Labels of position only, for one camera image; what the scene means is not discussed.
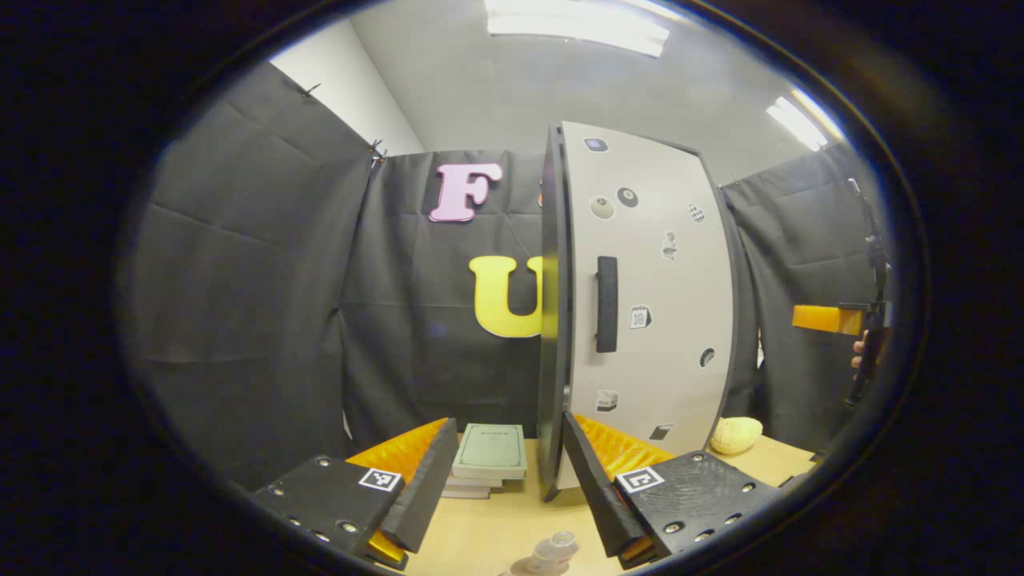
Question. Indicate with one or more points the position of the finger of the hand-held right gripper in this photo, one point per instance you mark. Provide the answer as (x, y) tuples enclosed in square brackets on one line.
[(824, 318)]

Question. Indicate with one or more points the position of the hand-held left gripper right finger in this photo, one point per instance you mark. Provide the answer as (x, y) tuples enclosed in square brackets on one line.
[(596, 488)]

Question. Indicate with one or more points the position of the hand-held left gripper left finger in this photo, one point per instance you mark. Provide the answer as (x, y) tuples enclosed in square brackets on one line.
[(424, 488)]

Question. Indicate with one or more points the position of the clear bottle with red label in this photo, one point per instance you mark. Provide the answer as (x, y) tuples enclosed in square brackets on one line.
[(554, 550)]

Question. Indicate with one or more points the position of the beige cabinet door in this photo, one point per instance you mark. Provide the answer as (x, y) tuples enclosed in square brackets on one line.
[(664, 320)]

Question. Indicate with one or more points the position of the grey cabinet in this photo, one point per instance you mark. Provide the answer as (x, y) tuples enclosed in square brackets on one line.
[(552, 320)]

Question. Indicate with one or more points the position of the green notebook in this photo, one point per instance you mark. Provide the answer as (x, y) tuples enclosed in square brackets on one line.
[(490, 450)]

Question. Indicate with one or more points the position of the yellow lumpy sponge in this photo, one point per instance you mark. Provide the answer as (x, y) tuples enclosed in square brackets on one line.
[(736, 436)]

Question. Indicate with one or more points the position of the small ceiling light panel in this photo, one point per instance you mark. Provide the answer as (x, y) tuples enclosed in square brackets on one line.
[(800, 120)]

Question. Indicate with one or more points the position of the black backdrop cloth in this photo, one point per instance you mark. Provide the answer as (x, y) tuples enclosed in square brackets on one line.
[(256, 280)]

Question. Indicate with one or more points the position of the large ceiling light panel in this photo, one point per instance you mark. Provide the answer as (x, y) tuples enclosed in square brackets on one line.
[(576, 28)]

